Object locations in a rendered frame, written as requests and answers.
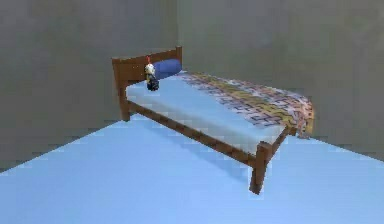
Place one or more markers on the patterned multicolour blanket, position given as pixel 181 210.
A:
pixel 260 101

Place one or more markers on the blue pillow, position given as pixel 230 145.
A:
pixel 166 68

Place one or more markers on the small black and white toy figure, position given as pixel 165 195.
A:
pixel 151 78

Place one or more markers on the brown wooden bed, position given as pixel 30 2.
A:
pixel 196 113

